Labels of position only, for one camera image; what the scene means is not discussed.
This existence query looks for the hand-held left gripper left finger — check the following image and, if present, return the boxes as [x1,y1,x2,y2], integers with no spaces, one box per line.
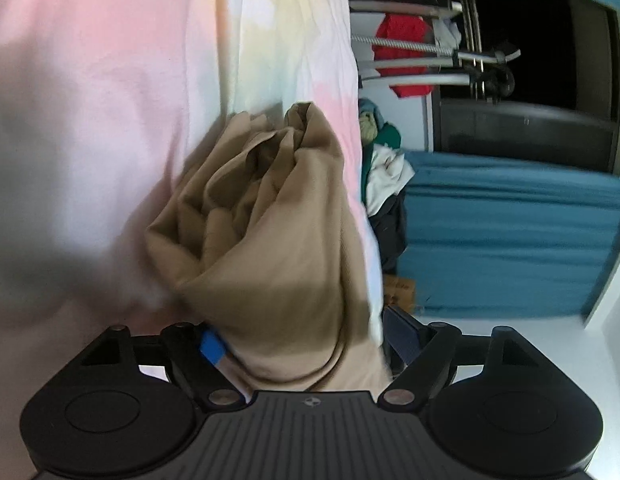
[77,322,248,408]

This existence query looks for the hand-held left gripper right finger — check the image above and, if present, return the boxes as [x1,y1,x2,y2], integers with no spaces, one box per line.
[375,307,543,408]

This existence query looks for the tan printed t-shirt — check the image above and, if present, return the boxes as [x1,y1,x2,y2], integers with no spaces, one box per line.
[144,101,391,393]

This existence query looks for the brown cardboard box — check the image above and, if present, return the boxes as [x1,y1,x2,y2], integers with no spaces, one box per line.
[382,275,418,315]

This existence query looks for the white hoodie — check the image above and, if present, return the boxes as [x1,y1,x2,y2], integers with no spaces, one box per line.
[365,147,415,216]

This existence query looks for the green garment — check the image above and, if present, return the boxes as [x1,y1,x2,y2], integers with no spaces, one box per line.
[360,122,401,196]

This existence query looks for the yellow-green towel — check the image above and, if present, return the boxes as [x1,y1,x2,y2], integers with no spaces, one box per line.
[359,112,381,143]

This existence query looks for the blue-grey garment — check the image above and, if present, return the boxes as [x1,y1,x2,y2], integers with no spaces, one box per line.
[359,99,388,126]

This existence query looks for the pastel tie-dye blanket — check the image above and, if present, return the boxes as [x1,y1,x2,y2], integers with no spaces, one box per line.
[0,0,388,466]

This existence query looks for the garment steamer stand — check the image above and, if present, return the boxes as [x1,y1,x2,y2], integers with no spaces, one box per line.
[351,34,522,102]

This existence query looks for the white hanging garment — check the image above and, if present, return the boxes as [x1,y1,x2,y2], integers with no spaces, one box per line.
[436,19,463,51]

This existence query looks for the red hanging garment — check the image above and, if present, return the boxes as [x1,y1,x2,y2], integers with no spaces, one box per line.
[372,14,435,100]

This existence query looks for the dark window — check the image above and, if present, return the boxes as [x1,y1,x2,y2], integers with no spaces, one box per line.
[430,0,620,178]

